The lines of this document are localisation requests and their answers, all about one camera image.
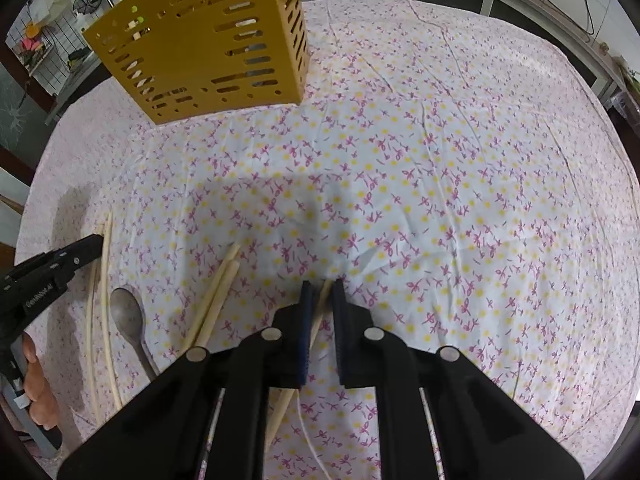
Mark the gripper body black left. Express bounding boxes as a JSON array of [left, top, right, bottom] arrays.
[[1, 252, 67, 391]]

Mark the yellow perforated utensil holder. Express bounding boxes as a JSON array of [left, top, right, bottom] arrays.
[[84, 0, 309, 124]]

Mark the wall utensil rack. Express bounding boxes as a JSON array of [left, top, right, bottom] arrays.
[[6, 0, 116, 96]]

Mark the dark brown door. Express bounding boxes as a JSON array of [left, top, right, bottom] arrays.
[[0, 67, 54, 169]]

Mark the floral pink tablecloth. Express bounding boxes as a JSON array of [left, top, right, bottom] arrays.
[[17, 0, 639, 472]]

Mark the left hand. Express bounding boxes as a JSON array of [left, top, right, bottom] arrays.
[[23, 333, 58, 430]]

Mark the metal spoon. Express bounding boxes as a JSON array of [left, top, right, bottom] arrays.
[[111, 287, 157, 382]]

